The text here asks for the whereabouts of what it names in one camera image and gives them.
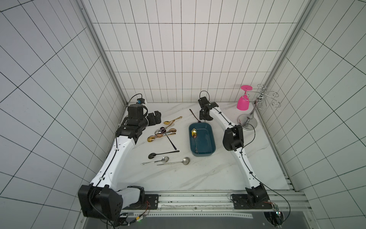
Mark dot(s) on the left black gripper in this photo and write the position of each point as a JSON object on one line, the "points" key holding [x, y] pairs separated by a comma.
{"points": [[157, 117]]}

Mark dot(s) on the teal plastic storage box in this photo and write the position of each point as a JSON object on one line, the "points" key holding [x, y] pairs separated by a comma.
{"points": [[204, 143]]}

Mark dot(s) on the small gold ornate spoon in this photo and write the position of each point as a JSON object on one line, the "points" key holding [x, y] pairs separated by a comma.
{"points": [[170, 122]]}

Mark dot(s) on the silver plain spoon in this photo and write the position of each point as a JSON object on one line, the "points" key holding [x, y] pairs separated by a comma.
{"points": [[160, 132]]}

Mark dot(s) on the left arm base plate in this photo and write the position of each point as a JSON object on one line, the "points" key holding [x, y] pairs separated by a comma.
{"points": [[146, 201]]}

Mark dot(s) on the small silver spoon front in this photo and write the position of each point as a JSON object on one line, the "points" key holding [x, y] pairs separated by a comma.
{"points": [[163, 160]]}

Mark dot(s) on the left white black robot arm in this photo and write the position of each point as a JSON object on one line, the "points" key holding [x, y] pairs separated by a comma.
{"points": [[101, 198]]}

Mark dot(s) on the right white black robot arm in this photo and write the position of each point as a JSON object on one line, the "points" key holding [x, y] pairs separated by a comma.
{"points": [[233, 141]]}

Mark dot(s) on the chrome glass holder stand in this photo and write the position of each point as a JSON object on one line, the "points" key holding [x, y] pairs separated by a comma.
{"points": [[257, 97]]}

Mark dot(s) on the rainbow gold spoon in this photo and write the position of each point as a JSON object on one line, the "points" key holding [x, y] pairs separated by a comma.
{"points": [[194, 135]]}

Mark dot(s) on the pink upside-down wine glass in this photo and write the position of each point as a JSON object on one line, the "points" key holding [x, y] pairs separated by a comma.
{"points": [[244, 102]]}

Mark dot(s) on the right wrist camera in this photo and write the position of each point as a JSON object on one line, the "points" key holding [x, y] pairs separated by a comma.
{"points": [[203, 102]]}

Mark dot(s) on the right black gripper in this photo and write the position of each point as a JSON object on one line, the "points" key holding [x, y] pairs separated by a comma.
{"points": [[206, 111]]}

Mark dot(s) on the large silver spoon front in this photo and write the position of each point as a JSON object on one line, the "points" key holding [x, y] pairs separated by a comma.
{"points": [[185, 161]]}

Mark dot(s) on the aluminium rail frame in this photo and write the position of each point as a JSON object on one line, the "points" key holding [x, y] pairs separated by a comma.
{"points": [[290, 209]]}

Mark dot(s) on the rose gold spoon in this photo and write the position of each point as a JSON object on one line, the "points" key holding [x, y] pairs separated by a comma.
{"points": [[172, 130]]}

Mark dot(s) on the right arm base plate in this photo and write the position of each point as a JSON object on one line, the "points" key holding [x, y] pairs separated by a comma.
{"points": [[240, 202]]}

